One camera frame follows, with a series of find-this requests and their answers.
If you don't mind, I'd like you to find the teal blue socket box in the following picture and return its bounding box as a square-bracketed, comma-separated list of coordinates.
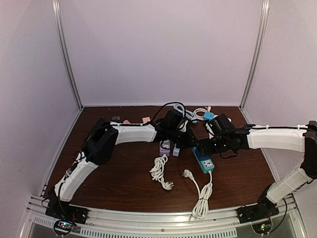
[192, 147, 215, 174]

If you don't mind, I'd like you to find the grey charger plug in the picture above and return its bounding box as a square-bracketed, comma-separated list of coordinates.
[111, 116, 120, 122]

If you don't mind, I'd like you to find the right aluminium frame post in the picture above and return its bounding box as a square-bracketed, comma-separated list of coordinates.
[239, 0, 270, 110]

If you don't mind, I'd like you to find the dark blue cube adapter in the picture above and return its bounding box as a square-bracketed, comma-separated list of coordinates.
[195, 147, 211, 161]

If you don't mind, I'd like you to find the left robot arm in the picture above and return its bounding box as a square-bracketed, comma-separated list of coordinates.
[49, 119, 198, 220]

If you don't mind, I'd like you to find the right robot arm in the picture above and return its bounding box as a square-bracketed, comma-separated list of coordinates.
[195, 122, 317, 219]

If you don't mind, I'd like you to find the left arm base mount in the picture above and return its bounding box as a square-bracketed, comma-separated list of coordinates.
[45, 187, 88, 224]

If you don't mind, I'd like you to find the light blue power strip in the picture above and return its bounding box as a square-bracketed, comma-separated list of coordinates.
[172, 146, 180, 157]

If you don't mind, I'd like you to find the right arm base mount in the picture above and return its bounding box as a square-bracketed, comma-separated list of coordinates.
[236, 190, 279, 224]

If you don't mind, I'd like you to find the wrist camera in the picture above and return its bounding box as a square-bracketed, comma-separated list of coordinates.
[162, 110, 183, 130]
[208, 114, 235, 136]

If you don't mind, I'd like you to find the light blue small adapter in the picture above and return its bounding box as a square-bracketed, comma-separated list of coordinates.
[203, 112, 214, 121]

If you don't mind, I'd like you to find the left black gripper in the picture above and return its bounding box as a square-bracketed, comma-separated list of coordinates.
[168, 128, 199, 150]

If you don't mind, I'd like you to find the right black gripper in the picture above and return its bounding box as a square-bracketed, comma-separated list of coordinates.
[198, 136, 230, 157]

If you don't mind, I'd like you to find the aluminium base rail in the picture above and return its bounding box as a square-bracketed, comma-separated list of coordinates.
[18, 195, 308, 238]

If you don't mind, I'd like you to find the light blue strip cable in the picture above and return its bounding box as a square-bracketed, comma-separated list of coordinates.
[172, 103, 199, 123]

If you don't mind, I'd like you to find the pink charger plug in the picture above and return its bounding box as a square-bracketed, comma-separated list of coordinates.
[142, 117, 151, 123]

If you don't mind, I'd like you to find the aluminium frame post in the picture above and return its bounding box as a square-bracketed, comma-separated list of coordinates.
[52, 0, 83, 110]
[239, 0, 270, 110]

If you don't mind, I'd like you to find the purple power strip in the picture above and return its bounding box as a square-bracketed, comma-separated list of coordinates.
[159, 140, 170, 156]

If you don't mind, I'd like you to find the white cable with plug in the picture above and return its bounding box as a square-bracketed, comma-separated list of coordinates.
[182, 169, 214, 219]

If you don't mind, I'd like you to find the pinkish white coiled cable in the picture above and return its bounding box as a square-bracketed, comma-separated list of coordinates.
[193, 106, 212, 122]

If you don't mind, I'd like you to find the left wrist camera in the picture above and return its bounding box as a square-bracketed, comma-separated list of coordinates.
[162, 110, 183, 130]

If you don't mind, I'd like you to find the left aluminium frame post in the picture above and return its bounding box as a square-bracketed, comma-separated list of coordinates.
[52, 0, 83, 110]

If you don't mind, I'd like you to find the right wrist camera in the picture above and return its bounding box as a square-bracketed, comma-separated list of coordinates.
[208, 114, 235, 136]

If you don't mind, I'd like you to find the white coiled strip cable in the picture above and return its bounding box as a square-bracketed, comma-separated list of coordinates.
[149, 155, 174, 192]

